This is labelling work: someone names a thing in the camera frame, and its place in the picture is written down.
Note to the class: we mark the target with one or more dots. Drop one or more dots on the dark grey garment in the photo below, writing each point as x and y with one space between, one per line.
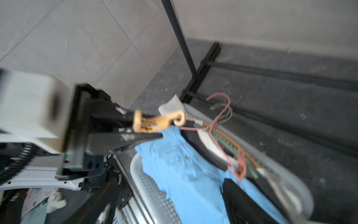
241 207

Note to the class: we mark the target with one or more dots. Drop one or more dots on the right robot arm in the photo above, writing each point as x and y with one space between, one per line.
65 138

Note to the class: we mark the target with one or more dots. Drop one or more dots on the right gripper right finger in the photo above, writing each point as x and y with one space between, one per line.
112 143

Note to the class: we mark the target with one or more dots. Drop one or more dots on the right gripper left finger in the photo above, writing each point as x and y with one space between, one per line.
95 106

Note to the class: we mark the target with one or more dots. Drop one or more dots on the light blue t-shirt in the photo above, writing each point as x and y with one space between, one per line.
192 183

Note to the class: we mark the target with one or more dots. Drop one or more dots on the white laundry basket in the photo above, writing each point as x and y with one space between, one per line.
163 210

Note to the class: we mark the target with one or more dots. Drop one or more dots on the white garment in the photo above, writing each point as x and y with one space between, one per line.
173 105

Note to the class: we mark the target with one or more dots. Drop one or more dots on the yellow clothespin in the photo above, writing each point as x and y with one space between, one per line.
156 124

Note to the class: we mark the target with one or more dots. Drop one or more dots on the black clothes rack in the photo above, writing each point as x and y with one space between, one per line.
209 61

